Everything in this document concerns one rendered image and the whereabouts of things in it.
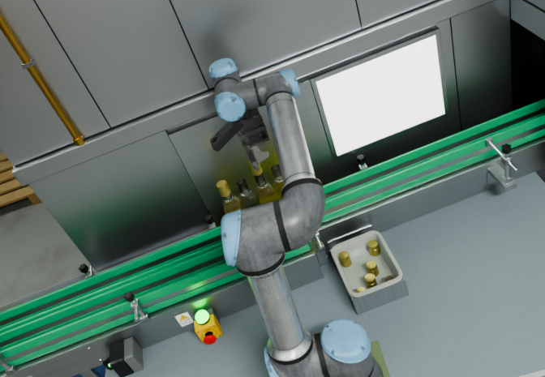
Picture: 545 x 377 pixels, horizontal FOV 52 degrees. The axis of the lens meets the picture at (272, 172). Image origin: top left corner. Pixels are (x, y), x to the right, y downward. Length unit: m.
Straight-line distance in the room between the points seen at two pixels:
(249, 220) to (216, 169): 0.67
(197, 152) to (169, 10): 0.46
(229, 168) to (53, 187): 0.56
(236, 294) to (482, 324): 0.75
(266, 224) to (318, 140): 0.73
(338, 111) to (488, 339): 0.81
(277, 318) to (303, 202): 0.30
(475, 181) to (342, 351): 0.84
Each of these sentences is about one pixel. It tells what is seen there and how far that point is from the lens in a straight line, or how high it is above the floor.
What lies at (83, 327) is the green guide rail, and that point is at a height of 0.94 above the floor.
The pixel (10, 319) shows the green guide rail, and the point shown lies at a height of 0.93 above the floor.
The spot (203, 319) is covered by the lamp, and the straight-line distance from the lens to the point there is 1.83.
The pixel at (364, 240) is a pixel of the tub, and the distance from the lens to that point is 1.87.
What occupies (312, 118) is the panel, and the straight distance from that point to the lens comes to 1.82.
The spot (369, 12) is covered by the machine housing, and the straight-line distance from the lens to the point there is 1.76.
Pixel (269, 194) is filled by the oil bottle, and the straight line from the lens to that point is 1.76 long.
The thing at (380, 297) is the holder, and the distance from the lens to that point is 1.76.
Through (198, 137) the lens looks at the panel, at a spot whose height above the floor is 1.27.
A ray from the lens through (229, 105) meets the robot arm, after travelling 1.41.
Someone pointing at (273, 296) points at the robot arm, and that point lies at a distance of 1.31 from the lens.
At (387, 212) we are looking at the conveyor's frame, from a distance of 1.92.
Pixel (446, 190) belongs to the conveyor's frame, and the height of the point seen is 0.83.
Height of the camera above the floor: 2.21
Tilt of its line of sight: 38 degrees down
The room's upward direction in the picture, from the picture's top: 22 degrees counter-clockwise
